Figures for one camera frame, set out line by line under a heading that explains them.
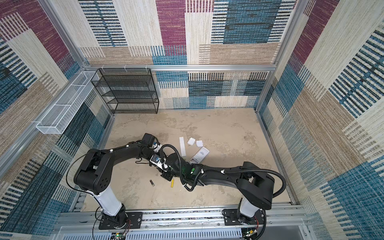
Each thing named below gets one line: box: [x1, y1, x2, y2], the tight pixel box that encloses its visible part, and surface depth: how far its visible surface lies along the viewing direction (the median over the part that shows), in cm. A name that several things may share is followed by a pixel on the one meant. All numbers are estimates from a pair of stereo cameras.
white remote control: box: [189, 146, 210, 164], surface depth 97 cm
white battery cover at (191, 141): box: [187, 137, 196, 146], surface depth 104 cm
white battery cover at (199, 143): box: [196, 140, 204, 147], surface depth 104 cm
